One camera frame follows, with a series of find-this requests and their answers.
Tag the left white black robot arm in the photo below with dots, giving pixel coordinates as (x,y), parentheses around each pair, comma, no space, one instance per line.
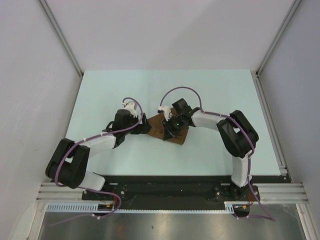
(68,164)

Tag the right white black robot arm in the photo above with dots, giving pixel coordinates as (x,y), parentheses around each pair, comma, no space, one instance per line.
(237,134)

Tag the aluminium frame rail front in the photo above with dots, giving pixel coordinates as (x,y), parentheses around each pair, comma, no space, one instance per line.
(270,193)

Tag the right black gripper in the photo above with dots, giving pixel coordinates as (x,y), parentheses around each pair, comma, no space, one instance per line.
(168,124)

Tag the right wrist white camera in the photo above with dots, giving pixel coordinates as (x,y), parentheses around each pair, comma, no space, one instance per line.
(166,111)

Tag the wrist white camera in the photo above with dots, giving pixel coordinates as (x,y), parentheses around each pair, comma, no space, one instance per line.
(131,106)
(166,111)

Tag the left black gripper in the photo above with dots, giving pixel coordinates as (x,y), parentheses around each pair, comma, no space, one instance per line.
(143,128)

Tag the white slotted cable duct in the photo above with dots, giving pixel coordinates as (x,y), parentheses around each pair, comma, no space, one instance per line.
(59,207)

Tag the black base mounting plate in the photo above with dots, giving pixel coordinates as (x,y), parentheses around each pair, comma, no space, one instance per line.
(174,193)

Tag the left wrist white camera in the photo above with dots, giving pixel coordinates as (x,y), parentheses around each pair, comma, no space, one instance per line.
(131,106)

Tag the brown cloth napkin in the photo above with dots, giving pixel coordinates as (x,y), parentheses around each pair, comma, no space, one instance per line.
(157,123)

